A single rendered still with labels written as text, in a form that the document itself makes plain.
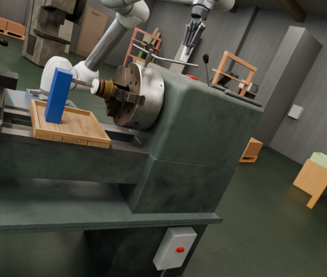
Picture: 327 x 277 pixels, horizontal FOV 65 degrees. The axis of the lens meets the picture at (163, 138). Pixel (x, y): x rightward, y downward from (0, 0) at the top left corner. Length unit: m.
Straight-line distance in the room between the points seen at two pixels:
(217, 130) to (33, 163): 0.87
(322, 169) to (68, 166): 4.95
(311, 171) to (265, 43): 5.30
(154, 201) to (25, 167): 0.64
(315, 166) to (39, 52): 6.63
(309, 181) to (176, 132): 4.62
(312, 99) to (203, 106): 7.36
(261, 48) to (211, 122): 8.44
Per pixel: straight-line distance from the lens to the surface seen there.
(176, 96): 1.16
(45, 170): 1.16
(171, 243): 1.56
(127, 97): 1.13
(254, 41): 9.91
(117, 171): 1.24
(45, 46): 7.18
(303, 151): 8.37
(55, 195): 1.34
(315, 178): 5.61
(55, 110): 1.18
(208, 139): 1.34
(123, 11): 1.61
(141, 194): 1.31
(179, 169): 1.33
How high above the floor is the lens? 1.31
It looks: 16 degrees down
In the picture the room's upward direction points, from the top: 22 degrees clockwise
